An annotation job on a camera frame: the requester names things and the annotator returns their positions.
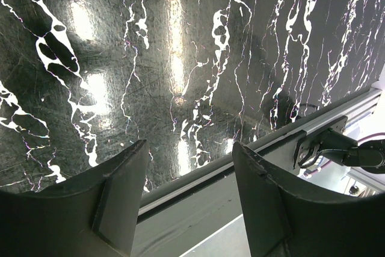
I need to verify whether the black bracket with rod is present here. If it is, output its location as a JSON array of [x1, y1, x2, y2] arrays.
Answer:
[[293, 116, 384, 175]]

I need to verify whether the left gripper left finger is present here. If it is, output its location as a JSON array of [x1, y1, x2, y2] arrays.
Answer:
[[1, 140, 149, 256]]

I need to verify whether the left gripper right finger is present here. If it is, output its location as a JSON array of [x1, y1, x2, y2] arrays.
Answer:
[[232, 142, 384, 256]]

